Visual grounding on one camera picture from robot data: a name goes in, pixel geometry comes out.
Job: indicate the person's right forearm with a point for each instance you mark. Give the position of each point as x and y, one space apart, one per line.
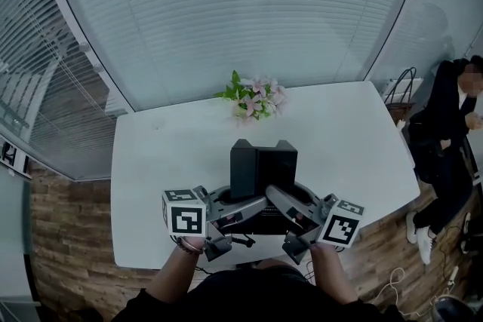
332 275

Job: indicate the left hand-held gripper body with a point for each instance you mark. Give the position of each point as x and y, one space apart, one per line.
185 218

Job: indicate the brown handbag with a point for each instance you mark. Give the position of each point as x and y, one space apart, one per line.
402 111

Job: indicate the white floor fan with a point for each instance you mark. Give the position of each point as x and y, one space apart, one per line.
453 311

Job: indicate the white power strip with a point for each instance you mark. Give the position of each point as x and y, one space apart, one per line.
454 275

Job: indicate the person's left forearm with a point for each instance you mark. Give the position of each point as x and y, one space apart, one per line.
173 275

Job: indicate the round silver door knob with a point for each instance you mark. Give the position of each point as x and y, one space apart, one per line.
97 68
83 46

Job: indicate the person's black top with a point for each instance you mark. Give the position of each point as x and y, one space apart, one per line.
256 298

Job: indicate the black metal rack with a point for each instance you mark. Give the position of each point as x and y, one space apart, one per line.
15 162

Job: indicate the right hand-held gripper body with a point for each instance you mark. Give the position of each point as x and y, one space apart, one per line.
339 228

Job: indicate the white side table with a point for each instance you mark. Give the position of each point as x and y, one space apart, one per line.
13 230

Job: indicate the black box device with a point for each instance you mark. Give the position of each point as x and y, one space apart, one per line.
264 169

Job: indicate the pink flower pot plant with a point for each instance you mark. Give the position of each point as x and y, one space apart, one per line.
256 102

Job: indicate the white venetian blind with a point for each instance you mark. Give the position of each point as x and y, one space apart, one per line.
245 11
37 68

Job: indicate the white sneaker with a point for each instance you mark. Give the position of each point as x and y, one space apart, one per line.
424 245
411 228

